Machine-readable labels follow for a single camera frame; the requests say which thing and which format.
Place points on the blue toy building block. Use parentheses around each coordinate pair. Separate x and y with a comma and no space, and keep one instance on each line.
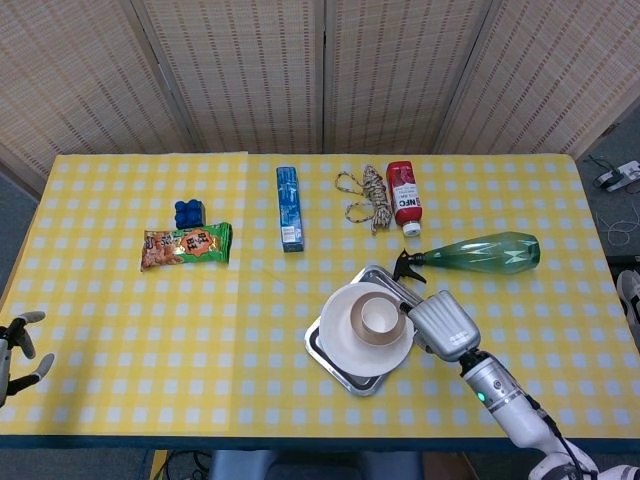
(189,215)

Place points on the green spray bottle black nozzle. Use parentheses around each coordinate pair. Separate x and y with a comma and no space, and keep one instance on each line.
(485,256)

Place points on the woven folding screen panel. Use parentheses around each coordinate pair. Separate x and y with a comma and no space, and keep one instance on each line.
(235,75)
(400,75)
(550,75)
(75,75)

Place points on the grey white shoe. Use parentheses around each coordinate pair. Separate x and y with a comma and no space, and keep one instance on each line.
(631,300)

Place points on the white power strip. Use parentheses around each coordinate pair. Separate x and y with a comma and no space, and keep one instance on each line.
(622,174)

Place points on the white round plate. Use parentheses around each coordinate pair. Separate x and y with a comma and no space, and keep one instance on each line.
(345,355)

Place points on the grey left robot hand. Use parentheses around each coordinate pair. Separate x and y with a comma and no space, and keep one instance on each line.
(7,350)

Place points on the red bottle white cap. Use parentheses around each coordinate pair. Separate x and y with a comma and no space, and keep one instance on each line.
(404,192)

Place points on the yellow white checked tablecloth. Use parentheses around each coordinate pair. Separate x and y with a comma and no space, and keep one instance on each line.
(450,410)
(125,325)

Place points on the blue toothpaste box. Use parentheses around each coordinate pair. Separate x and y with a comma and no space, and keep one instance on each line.
(289,210)

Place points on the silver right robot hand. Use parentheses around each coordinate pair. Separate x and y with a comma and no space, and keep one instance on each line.
(445,325)

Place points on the green orange snack bag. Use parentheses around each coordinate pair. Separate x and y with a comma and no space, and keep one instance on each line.
(185,246)

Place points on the silver metal tray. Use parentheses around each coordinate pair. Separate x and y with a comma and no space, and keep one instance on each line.
(362,386)

